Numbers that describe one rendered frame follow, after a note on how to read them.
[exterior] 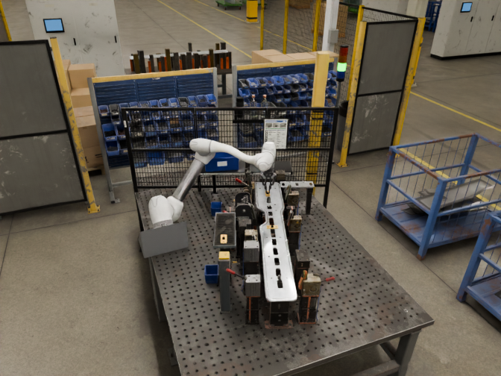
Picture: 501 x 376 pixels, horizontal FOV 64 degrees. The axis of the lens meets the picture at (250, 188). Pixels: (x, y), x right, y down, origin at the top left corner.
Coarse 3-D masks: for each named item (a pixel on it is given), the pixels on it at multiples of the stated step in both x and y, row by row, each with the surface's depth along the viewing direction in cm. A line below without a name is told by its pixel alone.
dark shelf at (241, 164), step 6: (240, 162) 376; (276, 162) 376; (282, 162) 376; (288, 162) 377; (204, 168) 365; (240, 168) 365; (252, 168) 366; (276, 168) 366; (282, 168) 366; (288, 168) 366; (204, 174) 359; (210, 174) 359; (216, 174) 359; (222, 174) 359; (228, 174) 359; (234, 174) 360; (240, 174) 360; (252, 174) 360; (258, 174) 360; (288, 174) 361
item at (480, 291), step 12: (492, 216) 318; (492, 228) 325; (480, 240) 333; (480, 252) 336; (492, 252) 352; (468, 264) 349; (492, 264) 327; (468, 276) 351; (492, 276) 370; (468, 288) 354; (480, 288) 358; (492, 288) 359; (480, 300) 344; (492, 300) 346; (492, 312) 334
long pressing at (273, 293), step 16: (256, 192) 334; (272, 192) 335; (256, 208) 315; (272, 208) 314; (272, 256) 265; (288, 256) 266; (272, 272) 252; (288, 272) 252; (272, 288) 240; (288, 288) 240
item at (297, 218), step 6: (294, 216) 297; (300, 216) 298; (294, 222) 296; (300, 222) 296; (294, 228) 299; (300, 228) 301; (294, 234) 302; (300, 234) 303; (294, 240) 305; (294, 246) 307; (294, 252) 310
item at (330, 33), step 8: (328, 0) 683; (336, 0) 679; (328, 8) 688; (336, 8) 686; (328, 16) 692; (336, 16) 693; (328, 24) 696; (336, 24) 700; (328, 32) 701; (336, 32) 697; (328, 40) 706; (336, 40) 704; (328, 48) 714
